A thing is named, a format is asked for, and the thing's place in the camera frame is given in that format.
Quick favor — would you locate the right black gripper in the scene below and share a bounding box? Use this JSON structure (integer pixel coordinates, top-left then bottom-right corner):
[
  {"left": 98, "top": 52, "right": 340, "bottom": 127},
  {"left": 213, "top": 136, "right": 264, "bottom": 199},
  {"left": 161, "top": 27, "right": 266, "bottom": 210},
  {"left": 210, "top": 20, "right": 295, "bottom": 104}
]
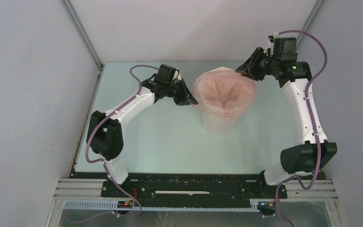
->
[{"left": 236, "top": 47, "right": 280, "bottom": 81}]

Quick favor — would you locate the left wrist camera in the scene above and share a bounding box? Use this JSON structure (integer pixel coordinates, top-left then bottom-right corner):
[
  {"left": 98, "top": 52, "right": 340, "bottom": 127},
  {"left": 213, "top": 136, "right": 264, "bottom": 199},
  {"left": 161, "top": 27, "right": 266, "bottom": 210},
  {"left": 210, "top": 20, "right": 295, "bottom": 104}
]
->
[{"left": 173, "top": 69, "right": 182, "bottom": 81}]

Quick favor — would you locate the aluminium frame rail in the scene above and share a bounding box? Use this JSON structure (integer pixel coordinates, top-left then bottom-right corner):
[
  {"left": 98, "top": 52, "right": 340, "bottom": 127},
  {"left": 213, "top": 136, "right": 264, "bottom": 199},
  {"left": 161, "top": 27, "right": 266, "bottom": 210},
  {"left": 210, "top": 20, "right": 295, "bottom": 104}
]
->
[{"left": 45, "top": 179, "right": 347, "bottom": 227}]

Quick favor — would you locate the white paper trash bin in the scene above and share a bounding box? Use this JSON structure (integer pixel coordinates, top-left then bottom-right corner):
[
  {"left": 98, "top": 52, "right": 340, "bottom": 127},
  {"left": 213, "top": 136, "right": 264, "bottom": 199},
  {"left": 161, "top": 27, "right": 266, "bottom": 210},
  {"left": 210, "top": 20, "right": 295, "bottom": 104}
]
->
[{"left": 201, "top": 113, "right": 241, "bottom": 136}]

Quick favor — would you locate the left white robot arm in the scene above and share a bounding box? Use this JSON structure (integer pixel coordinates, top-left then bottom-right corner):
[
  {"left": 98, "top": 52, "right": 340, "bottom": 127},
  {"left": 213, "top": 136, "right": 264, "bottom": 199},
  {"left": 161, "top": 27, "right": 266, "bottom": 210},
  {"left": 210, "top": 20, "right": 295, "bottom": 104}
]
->
[{"left": 85, "top": 64, "right": 198, "bottom": 197}]

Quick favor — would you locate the white slotted cable duct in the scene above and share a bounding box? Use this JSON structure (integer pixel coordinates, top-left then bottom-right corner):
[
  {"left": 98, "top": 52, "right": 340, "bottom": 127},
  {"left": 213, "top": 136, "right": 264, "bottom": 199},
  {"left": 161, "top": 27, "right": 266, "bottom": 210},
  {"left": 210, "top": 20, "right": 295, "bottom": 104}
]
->
[{"left": 63, "top": 200, "right": 274, "bottom": 212}]

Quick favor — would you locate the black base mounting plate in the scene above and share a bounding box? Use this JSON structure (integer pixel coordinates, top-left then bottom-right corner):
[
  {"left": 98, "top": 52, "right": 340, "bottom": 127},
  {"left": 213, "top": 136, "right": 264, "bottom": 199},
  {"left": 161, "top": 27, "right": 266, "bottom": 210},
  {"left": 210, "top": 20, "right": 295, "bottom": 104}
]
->
[{"left": 69, "top": 171, "right": 288, "bottom": 210}]

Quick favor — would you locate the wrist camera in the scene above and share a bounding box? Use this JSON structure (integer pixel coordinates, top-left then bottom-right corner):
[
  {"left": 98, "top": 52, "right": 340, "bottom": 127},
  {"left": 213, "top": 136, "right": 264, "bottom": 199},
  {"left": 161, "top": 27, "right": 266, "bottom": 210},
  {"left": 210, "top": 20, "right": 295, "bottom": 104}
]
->
[
  {"left": 267, "top": 32, "right": 280, "bottom": 50},
  {"left": 173, "top": 69, "right": 182, "bottom": 81}
]

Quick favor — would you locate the pink plastic trash bag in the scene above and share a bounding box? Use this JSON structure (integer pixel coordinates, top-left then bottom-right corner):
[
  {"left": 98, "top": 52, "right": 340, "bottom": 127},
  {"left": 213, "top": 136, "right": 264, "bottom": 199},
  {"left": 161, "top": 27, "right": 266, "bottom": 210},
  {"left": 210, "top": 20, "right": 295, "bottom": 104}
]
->
[{"left": 192, "top": 67, "right": 257, "bottom": 120}]

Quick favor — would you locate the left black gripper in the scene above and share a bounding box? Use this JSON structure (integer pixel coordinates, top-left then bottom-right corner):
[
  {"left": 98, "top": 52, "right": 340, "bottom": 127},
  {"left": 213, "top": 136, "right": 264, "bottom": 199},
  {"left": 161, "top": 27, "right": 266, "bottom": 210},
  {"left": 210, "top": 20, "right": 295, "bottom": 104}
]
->
[{"left": 165, "top": 79, "right": 198, "bottom": 106}]

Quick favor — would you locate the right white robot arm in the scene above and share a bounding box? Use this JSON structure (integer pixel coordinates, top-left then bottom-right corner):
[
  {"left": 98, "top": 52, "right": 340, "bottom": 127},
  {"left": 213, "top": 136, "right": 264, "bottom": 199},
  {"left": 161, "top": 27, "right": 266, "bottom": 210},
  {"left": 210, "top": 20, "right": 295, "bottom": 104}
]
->
[{"left": 236, "top": 35, "right": 337, "bottom": 198}]

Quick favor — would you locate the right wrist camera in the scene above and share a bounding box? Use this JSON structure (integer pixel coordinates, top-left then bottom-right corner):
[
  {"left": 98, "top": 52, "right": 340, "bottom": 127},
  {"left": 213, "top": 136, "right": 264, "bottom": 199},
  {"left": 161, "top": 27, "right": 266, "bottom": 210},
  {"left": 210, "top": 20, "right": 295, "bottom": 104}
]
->
[{"left": 267, "top": 32, "right": 280, "bottom": 50}]

